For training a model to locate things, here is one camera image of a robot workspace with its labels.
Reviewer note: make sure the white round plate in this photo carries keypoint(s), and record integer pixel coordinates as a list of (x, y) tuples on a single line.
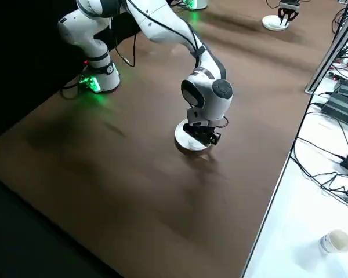
[(181, 139), (271, 23)]

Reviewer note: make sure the white paper cup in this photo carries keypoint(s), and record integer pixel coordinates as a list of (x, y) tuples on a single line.
[(326, 244)]

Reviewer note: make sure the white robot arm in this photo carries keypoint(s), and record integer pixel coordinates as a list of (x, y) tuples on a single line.
[(162, 26), (198, 3)]

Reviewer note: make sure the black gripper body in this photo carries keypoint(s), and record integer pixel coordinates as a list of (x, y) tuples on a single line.
[(200, 131), (290, 5)]

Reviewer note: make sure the aluminium frame post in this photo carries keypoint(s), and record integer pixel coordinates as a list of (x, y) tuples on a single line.
[(324, 61)]

